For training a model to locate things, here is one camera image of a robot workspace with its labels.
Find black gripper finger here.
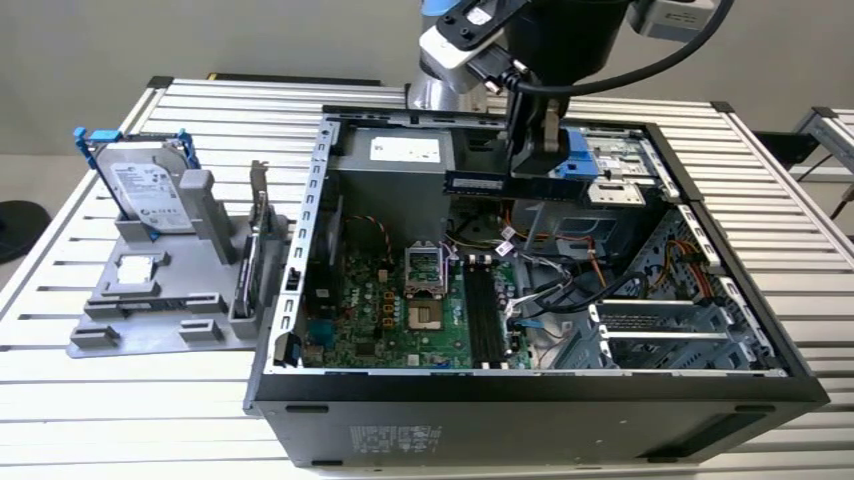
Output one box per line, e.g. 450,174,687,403
507,97,570,179

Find RAM stick with black chips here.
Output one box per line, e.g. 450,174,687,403
116,298,226,310
444,169,589,201

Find RAM slot with white clips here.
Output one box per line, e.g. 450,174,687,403
463,253,483,370
471,253,491,370
478,253,499,370
486,253,507,370

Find blue bay latch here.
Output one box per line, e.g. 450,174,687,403
558,127,598,182

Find metal disk bay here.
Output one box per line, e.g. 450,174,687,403
579,127,663,207

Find grey power supply unit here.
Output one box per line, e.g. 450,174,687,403
330,127,459,246

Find metal socket cover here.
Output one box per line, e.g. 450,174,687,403
404,242,447,299

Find CPU socket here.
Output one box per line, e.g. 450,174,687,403
406,298,446,331

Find green motherboard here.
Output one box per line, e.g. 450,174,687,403
303,209,535,371

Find grey perforated drive cage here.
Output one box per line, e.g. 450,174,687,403
590,298,775,374

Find black graphics card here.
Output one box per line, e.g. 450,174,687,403
230,159,275,321

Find black PC case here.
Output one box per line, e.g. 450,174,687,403
243,103,833,469

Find hard disk in blue carrier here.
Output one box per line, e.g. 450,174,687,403
72,127,202,234

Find silver CPU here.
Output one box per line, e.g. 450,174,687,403
116,256,159,285

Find grey parts rack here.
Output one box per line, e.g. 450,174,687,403
64,159,295,360

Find black round floor base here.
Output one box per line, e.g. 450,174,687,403
0,199,54,262

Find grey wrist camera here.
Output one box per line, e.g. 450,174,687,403
626,0,719,39

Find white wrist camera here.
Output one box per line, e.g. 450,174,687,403
418,0,529,71

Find orange yellow power wires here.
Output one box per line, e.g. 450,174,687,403
657,238,713,284

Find multicolour twisted fan wire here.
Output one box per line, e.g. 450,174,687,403
343,214,396,264

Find thick black cable bundle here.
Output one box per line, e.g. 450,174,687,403
519,269,653,321

